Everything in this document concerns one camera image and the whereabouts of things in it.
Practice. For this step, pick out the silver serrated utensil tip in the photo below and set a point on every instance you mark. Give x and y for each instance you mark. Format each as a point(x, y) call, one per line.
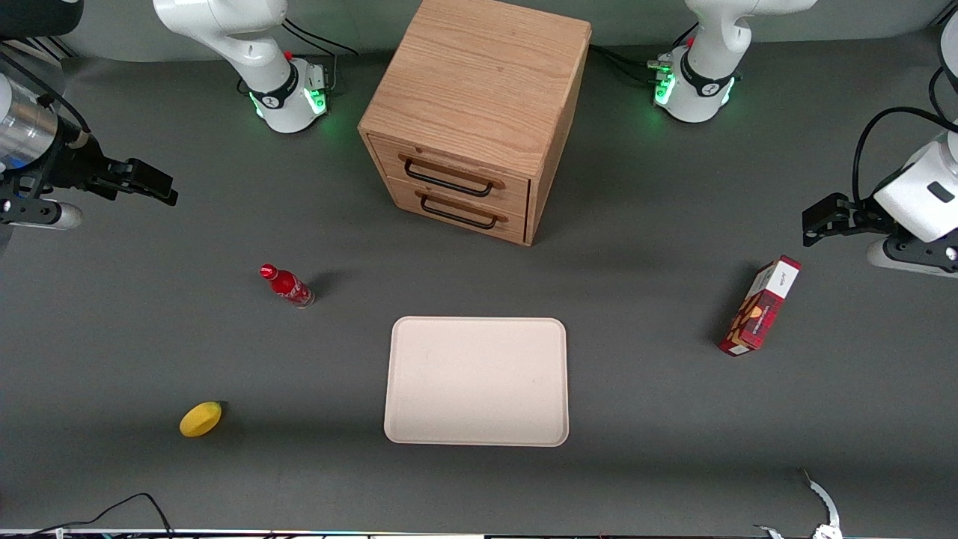
point(823, 500)

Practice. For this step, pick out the wooden drawer cabinet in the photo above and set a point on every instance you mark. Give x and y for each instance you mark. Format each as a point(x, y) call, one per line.
point(479, 82)

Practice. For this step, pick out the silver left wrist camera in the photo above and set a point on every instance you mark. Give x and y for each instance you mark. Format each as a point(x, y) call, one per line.
point(909, 256)

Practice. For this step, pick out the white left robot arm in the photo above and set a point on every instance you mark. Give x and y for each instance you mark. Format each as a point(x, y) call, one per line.
point(711, 45)

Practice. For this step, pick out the wooden drawer front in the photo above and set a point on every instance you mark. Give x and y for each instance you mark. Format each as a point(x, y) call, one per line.
point(389, 161)
point(404, 196)

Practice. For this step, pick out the yellow mango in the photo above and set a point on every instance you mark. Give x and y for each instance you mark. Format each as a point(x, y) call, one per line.
point(200, 419)

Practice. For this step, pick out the cream plastic tray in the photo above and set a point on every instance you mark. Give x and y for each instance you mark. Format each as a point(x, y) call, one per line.
point(477, 382)

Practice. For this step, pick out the red coke bottle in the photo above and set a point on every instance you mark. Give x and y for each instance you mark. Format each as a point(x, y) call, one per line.
point(288, 286)

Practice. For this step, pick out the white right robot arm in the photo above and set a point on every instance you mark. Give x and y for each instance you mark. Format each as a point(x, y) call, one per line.
point(247, 45)

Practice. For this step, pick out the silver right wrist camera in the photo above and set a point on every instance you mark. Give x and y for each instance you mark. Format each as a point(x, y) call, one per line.
point(41, 213)

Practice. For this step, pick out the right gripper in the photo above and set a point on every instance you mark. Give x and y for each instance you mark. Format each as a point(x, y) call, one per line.
point(72, 168)

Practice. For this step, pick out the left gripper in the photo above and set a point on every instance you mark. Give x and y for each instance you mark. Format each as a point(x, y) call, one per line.
point(858, 212)

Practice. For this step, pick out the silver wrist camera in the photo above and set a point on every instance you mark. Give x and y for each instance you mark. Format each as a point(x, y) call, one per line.
point(909, 256)
point(41, 213)

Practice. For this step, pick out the red plaid shortbread box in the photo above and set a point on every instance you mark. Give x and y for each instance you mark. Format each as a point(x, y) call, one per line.
point(757, 311)

